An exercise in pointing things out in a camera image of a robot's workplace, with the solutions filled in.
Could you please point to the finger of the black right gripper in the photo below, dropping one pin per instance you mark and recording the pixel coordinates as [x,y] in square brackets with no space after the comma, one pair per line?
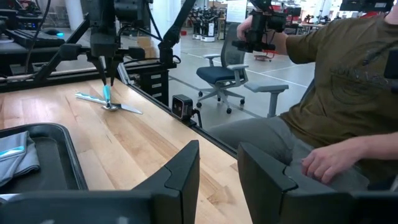
[113,70]
[99,67]

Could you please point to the white board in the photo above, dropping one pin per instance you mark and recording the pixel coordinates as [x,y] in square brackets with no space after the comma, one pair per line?
[236,11]

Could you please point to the person's left hand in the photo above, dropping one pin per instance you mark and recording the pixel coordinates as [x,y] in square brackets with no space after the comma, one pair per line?
[329,160]

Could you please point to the grey cloth napkin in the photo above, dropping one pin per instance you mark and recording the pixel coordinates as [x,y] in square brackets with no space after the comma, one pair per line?
[21,165]

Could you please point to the person's left forearm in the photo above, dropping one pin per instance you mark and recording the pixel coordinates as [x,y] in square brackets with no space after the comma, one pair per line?
[382,146]

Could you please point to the person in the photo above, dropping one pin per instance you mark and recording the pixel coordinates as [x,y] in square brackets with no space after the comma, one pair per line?
[342,87]

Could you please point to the black drawer cabinet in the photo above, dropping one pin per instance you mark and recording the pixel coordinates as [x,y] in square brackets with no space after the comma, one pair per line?
[155,84]

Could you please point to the black wide monitor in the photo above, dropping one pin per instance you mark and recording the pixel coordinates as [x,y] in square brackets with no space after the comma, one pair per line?
[367,4]

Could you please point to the person's right hand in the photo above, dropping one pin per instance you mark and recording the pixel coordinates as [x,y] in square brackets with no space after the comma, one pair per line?
[244,28]

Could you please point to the person's right forearm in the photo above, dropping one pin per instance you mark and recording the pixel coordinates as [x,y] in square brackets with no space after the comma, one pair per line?
[281,42]

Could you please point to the black plastic tray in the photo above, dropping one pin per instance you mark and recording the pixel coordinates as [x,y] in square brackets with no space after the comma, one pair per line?
[59,161]

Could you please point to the grey office chair blue seat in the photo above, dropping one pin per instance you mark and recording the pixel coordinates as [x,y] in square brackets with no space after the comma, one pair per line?
[217,73]

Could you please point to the white-based robot station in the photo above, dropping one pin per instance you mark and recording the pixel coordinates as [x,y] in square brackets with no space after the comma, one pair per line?
[207,29]

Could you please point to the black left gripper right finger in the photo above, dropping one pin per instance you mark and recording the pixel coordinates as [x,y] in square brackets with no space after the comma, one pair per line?
[264,180]

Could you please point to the black keyboard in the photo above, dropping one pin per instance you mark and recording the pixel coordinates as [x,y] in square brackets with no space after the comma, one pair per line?
[34,38]

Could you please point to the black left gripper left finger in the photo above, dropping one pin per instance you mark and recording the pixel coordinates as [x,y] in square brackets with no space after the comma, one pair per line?
[186,174]

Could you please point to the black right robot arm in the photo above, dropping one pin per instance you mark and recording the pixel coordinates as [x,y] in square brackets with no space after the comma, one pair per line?
[99,15]

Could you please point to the mouse with blue light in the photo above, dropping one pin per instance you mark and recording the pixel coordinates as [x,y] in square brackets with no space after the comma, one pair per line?
[57,33]

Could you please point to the small grey cube camera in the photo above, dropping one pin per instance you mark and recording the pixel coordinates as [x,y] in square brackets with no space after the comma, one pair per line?
[182,106]

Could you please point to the grey chair armrest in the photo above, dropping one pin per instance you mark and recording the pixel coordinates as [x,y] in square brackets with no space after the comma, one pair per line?
[264,87]

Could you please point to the person's hand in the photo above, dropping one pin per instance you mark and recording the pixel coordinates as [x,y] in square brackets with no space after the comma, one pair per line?
[244,28]
[329,160]

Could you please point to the red floor dolly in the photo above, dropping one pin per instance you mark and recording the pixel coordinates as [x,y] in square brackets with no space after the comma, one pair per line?
[265,56]

